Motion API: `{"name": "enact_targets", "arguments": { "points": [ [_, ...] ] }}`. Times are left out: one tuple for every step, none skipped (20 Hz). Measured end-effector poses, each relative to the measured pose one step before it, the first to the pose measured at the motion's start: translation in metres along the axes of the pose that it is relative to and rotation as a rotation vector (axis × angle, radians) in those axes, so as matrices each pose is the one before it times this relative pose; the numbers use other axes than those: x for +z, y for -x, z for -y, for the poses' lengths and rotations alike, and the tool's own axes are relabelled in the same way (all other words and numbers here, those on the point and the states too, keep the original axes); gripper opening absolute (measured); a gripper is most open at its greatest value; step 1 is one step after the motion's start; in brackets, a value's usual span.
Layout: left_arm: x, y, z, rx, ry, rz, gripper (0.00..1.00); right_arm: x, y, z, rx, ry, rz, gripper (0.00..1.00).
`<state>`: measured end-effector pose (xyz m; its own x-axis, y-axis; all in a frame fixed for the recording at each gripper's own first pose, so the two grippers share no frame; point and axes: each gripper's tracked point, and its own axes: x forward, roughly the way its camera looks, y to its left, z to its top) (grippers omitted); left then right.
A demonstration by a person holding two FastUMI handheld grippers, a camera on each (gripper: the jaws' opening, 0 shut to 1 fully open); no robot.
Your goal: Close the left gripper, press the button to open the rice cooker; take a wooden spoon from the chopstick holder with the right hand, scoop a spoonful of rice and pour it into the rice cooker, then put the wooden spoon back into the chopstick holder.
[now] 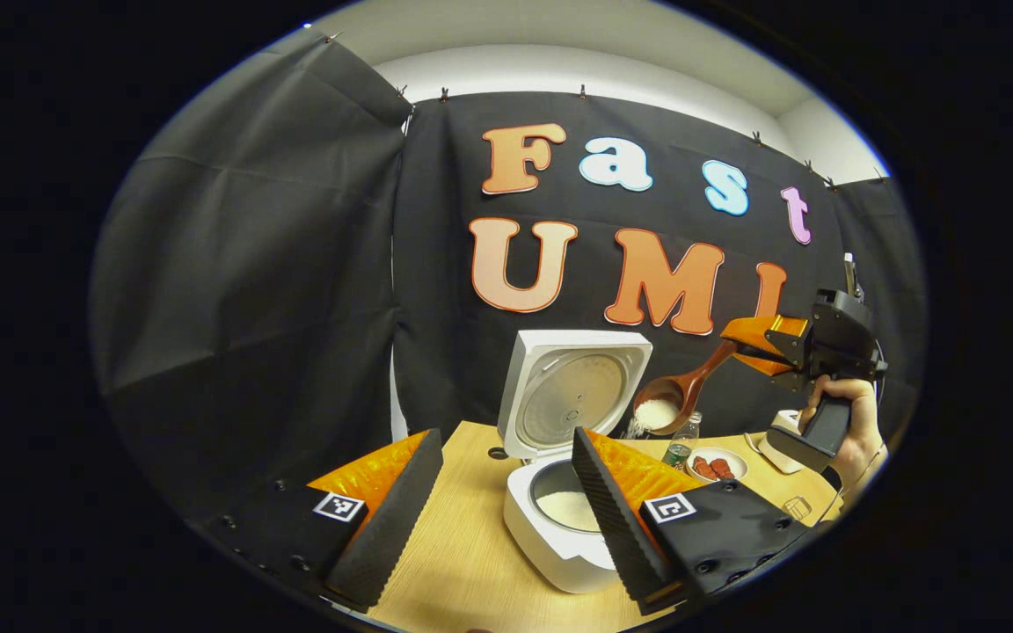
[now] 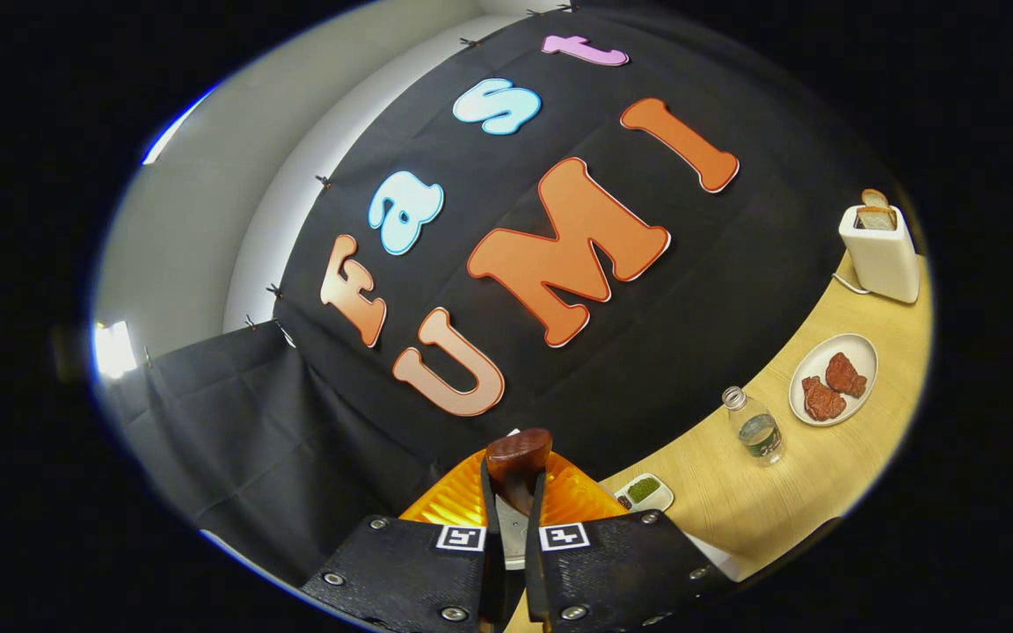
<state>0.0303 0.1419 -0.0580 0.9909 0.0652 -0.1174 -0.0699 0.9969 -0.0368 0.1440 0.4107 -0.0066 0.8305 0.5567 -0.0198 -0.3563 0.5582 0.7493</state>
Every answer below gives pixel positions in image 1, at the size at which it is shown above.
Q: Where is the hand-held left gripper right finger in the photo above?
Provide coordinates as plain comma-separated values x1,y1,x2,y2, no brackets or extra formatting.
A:
571,426,811,616

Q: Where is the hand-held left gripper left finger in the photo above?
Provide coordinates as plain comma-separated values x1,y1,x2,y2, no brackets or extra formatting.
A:
199,428,444,614

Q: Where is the brown wooden spoon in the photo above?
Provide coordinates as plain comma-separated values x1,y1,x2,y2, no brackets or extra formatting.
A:
631,338,740,438

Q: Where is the white rice cooker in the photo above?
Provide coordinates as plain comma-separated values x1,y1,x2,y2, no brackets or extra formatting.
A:
496,330,653,594

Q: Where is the white toaster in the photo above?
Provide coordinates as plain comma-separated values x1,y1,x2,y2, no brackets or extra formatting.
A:
757,409,811,476

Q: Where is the white oval plate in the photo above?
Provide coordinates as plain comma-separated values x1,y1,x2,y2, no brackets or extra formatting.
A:
685,447,749,484

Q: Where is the clear plastic water bottle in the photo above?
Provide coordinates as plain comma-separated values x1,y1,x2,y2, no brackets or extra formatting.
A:
663,411,702,469

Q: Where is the black backdrop cloth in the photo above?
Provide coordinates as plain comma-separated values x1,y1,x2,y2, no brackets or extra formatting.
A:
89,31,925,528

